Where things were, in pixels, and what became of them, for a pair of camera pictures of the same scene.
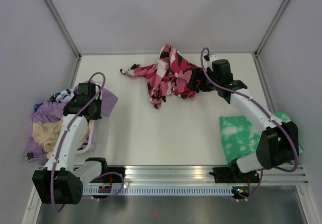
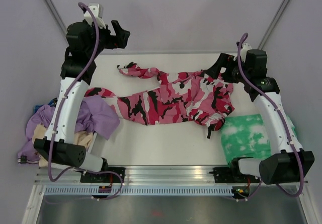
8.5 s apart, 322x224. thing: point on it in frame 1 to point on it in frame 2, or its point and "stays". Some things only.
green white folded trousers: (241, 138) stays
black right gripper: (197, 74) to (224, 60)
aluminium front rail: (189, 174) stays
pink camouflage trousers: (168, 76) to (182, 97)
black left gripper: (97, 115) to (122, 34)
